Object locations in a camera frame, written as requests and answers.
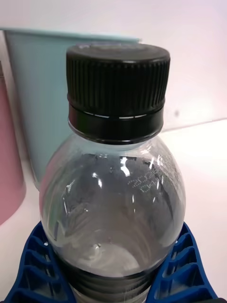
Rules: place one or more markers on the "pink plastic bin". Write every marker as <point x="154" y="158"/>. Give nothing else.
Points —
<point x="9" y="165"/>

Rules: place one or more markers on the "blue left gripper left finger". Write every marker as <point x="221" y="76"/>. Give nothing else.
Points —
<point x="35" y="272"/>

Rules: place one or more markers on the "pale blue plastic bin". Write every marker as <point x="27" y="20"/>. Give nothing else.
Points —
<point x="40" y="99"/>

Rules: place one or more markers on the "clear bottle with black cap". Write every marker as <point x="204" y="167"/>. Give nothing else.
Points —
<point x="113" y="189"/>

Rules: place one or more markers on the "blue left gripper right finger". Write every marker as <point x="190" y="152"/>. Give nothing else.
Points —
<point x="182" y="274"/>

